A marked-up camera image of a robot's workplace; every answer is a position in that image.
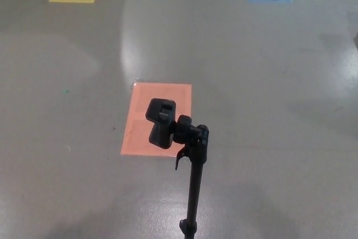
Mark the black phone stand with clamp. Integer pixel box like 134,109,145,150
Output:
144,98,210,239

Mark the orange rectangular floor patch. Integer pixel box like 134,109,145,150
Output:
120,82,193,156

